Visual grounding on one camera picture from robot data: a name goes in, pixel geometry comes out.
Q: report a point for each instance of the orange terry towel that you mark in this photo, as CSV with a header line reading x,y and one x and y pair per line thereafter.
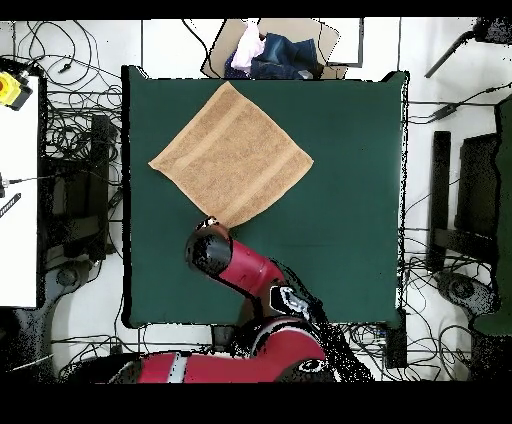
x,y
232,156

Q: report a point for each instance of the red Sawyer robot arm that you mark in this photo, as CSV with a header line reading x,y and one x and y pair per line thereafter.
x,y
248,268

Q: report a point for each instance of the black flat tool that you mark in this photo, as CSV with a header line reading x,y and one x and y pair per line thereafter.
x,y
10,204

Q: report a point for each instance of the dark green table cloth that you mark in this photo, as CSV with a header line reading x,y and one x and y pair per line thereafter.
x,y
340,240

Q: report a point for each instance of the black stand base with caster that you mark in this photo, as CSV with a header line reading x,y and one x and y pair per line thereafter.
x,y
462,288
66,276

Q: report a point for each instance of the pink garment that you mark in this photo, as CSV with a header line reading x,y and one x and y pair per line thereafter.
x,y
248,48

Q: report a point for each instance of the blue denim jeans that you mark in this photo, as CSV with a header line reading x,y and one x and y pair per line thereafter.
x,y
288,56

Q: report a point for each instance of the white desk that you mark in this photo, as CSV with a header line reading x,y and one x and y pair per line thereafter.
x,y
18,240

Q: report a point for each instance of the brown cardboard box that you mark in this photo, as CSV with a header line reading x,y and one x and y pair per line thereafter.
x,y
320,40

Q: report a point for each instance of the yellow emergency stop button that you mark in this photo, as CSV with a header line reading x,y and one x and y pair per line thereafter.
x,y
10,90

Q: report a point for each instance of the green cloth covered table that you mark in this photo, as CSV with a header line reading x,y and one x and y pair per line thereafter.
x,y
504,200

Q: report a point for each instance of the black tripod leg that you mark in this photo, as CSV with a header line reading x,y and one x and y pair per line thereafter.
x,y
496,30

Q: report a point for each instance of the black frame stand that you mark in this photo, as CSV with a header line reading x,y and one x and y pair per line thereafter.
x,y
98,160

